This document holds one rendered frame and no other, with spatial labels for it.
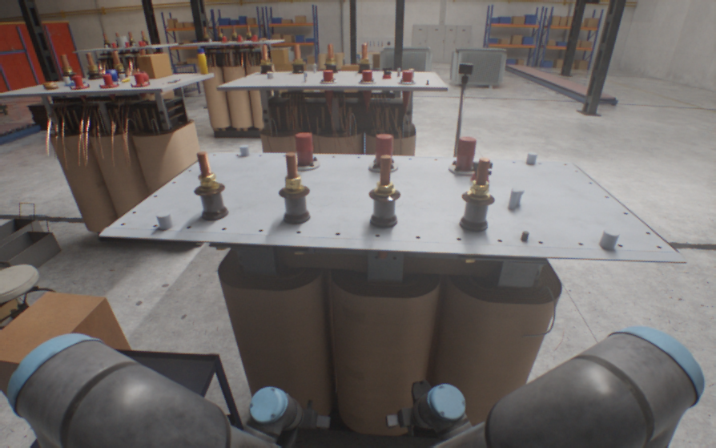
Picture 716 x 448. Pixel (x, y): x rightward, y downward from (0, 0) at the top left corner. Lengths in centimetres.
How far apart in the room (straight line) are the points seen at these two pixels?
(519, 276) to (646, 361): 80
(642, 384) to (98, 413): 58
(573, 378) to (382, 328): 94
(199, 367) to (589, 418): 119
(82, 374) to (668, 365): 67
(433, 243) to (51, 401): 83
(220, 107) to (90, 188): 377
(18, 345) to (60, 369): 126
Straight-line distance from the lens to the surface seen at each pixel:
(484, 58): 1333
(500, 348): 146
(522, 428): 48
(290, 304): 133
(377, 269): 121
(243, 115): 703
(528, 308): 134
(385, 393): 164
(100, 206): 400
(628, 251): 119
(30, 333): 181
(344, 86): 247
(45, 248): 441
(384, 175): 100
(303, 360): 155
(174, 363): 145
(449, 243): 100
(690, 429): 282
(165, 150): 331
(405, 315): 129
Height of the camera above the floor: 189
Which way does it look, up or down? 30 degrees down
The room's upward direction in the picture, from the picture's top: straight up
